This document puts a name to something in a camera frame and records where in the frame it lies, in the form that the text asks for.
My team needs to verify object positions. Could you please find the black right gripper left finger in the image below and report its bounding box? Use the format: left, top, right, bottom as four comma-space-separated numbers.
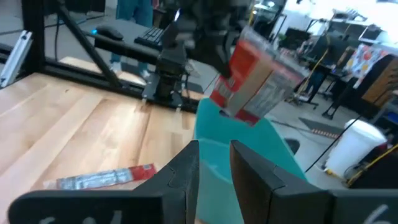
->
7, 139, 200, 224

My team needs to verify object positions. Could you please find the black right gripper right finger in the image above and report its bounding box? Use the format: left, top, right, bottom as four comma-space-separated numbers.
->
229, 139, 398, 224

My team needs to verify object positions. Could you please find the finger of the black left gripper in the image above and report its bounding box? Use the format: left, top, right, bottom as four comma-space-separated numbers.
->
214, 46, 234, 78

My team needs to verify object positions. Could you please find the red popcorn bag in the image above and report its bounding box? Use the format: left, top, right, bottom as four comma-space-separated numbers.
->
210, 26, 310, 125
43, 163, 158, 190

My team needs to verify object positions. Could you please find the black keyboard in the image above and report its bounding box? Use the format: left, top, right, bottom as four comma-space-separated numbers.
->
134, 26, 165, 47

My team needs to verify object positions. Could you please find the teal plastic basket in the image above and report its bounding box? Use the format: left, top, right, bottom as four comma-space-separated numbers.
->
194, 98, 307, 224

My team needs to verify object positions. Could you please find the person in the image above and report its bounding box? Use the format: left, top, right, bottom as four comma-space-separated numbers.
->
110, 0, 153, 78

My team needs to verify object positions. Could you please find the grey desk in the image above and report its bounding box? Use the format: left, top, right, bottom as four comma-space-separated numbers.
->
83, 18, 165, 66

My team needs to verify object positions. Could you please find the white bucket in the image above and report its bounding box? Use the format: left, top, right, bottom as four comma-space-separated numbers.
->
325, 118, 388, 179

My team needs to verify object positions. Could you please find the black computer mouse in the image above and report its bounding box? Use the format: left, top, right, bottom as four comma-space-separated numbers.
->
95, 24, 124, 41

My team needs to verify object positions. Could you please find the colourful dotted cloth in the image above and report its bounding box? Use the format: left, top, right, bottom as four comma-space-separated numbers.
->
343, 43, 391, 90

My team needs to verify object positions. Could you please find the silver aluminium extrusion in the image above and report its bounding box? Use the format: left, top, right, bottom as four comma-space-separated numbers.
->
0, 30, 34, 88

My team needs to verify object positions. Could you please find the black cable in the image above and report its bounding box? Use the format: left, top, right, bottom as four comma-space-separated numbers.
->
304, 114, 363, 174

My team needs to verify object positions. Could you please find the yellow cable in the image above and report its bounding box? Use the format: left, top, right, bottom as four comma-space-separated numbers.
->
346, 142, 398, 187

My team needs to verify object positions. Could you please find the black table frame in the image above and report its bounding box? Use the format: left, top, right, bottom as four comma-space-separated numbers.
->
21, 0, 206, 113

